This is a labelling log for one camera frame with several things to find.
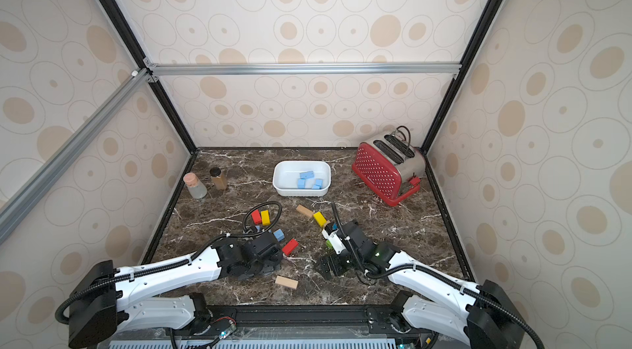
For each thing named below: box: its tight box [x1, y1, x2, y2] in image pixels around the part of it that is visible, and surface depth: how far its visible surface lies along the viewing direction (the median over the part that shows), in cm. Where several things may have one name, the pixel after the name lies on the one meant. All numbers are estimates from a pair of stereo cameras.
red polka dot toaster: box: [351, 125, 427, 207], surface depth 96 cm
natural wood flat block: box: [274, 274, 299, 290], surface depth 82 cm
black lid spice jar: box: [209, 166, 228, 191], surface depth 102 cm
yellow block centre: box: [313, 211, 327, 228], surface depth 97 cm
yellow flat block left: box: [260, 209, 271, 226], surface depth 97 cm
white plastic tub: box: [271, 159, 332, 198], surface depth 111 cm
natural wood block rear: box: [296, 204, 315, 218], surface depth 101 cm
